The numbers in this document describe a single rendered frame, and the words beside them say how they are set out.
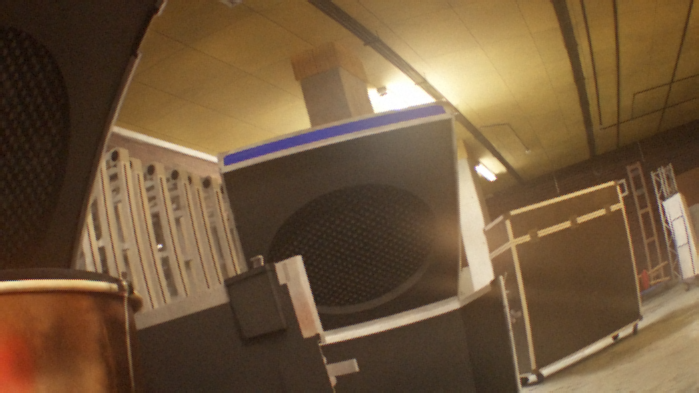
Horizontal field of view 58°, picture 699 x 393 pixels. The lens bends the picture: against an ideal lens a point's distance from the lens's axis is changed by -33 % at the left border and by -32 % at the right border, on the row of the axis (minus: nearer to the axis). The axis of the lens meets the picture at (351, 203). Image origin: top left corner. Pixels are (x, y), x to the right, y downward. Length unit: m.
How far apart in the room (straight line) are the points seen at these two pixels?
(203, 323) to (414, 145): 2.26
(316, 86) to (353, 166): 3.22
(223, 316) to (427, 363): 2.89
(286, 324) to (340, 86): 5.45
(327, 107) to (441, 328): 2.86
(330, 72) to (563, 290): 2.74
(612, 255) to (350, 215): 4.24
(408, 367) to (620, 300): 3.79
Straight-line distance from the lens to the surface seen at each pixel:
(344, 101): 6.68
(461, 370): 4.30
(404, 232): 3.98
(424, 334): 4.27
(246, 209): 3.63
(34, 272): 1.10
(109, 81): 1.73
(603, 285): 7.53
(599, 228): 7.59
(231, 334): 1.43
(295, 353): 1.32
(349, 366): 1.30
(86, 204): 1.87
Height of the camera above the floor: 0.77
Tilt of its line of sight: 10 degrees up
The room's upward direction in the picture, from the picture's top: 15 degrees counter-clockwise
